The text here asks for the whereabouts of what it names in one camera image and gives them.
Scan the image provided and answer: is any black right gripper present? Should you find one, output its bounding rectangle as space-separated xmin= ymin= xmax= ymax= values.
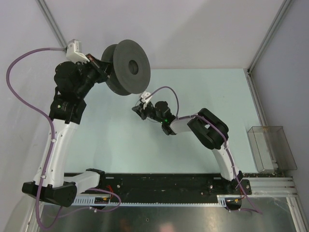
xmin=132 ymin=101 xmax=164 ymax=124

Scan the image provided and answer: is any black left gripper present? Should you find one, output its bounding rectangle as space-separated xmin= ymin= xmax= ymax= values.
xmin=75 ymin=53 xmax=114 ymax=98

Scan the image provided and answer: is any dark perforated cable spool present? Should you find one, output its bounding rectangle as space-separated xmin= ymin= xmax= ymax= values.
xmin=101 ymin=39 xmax=151 ymax=96

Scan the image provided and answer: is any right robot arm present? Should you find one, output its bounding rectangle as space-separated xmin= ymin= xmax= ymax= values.
xmin=132 ymin=101 xmax=242 ymax=194

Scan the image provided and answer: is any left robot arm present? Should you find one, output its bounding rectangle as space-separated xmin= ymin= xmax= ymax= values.
xmin=22 ymin=54 xmax=112 ymax=207

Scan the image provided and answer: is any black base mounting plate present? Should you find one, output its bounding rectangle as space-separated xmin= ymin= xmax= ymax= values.
xmin=64 ymin=173 xmax=253 ymax=203

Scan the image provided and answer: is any clear plastic bin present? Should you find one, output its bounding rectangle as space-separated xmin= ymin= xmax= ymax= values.
xmin=248 ymin=126 xmax=297 ymax=174

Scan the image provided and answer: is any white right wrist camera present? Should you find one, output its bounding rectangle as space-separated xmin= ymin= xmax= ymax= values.
xmin=140 ymin=91 xmax=152 ymax=109

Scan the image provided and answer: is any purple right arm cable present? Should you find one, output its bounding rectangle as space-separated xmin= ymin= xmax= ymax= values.
xmin=149 ymin=86 xmax=263 ymax=215

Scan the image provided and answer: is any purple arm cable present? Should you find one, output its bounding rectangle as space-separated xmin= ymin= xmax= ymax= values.
xmin=6 ymin=47 xmax=121 ymax=229
xmin=149 ymin=86 xmax=263 ymax=215

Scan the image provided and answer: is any left aluminium corner post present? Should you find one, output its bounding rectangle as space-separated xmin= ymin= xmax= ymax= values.
xmin=35 ymin=0 xmax=67 ymax=48

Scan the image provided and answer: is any aluminium corner post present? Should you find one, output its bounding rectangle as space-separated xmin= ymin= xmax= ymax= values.
xmin=35 ymin=0 xmax=67 ymax=48
xmin=246 ymin=0 xmax=293 ymax=75

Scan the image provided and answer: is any grey slotted cable duct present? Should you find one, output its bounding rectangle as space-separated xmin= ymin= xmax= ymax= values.
xmin=72 ymin=194 xmax=229 ymax=207

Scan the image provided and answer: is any right aluminium corner post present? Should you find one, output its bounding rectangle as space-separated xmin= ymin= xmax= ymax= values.
xmin=246 ymin=0 xmax=293 ymax=75

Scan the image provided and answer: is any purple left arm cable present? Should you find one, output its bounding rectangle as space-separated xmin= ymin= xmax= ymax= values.
xmin=6 ymin=47 xmax=121 ymax=229

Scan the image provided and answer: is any aluminium frame rail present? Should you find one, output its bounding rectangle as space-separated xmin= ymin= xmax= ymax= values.
xmin=247 ymin=177 xmax=297 ymax=198

